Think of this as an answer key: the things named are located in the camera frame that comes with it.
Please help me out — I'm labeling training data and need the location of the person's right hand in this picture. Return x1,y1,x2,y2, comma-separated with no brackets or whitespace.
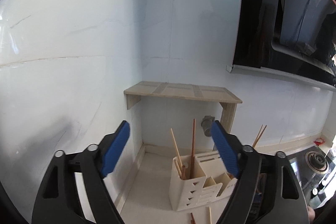
307,206,315,223

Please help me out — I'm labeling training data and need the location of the black glass gas stove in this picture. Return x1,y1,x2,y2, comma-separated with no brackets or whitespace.
288,146,335,209

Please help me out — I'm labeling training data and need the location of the bamboo chopstick in side slot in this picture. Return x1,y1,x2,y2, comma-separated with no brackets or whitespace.
252,124,267,148

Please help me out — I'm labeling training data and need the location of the tan bamboo chopstick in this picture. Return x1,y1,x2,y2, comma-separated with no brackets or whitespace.
208,206,212,224

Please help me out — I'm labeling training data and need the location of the white plastic utensil holder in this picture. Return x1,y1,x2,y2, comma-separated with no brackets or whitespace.
169,151,238,211

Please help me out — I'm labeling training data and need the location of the reddish brown wooden chopstick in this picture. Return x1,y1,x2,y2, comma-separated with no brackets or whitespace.
190,213,196,224

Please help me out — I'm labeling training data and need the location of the brown chopstick in holder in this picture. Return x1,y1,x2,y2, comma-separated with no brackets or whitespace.
190,119,196,179

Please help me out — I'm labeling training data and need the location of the grey metal pipe fitting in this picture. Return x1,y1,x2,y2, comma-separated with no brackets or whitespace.
201,115,215,137

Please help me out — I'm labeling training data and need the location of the light chopstick in holder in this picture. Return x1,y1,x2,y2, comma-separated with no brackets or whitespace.
170,128,183,178

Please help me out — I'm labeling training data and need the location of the black range hood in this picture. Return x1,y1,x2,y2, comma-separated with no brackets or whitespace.
232,0,335,91

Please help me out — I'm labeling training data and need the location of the wooden wall shelf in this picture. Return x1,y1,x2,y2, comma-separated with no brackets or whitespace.
123,81,242,133

